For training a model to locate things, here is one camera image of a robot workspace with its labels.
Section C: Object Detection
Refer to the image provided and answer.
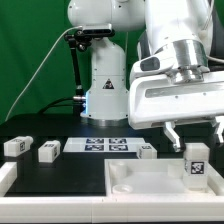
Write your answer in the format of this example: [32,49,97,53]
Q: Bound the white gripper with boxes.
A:
[128,71,224,152]

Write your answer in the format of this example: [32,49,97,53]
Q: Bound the white square table top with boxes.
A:
[105,159,224,196]

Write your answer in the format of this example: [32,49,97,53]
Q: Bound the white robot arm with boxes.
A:
[68,0,224,151]

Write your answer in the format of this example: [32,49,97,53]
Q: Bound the white U-shaped fence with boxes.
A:
[0,162,224,223]

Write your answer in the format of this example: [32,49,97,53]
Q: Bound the white tag sheet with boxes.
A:
[63,137,145,153]

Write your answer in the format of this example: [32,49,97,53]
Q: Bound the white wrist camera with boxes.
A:
[130,56,174,81]

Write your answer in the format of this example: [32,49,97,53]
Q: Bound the black camera stand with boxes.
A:
[64,33,85,116]

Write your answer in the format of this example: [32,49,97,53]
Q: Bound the rear depth camera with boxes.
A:
[82,24,112,36]

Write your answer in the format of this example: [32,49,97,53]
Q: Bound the black base cables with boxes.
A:
[38,97,83,115]

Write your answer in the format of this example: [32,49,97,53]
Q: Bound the grey camera cable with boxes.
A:
[4,25,83,122]

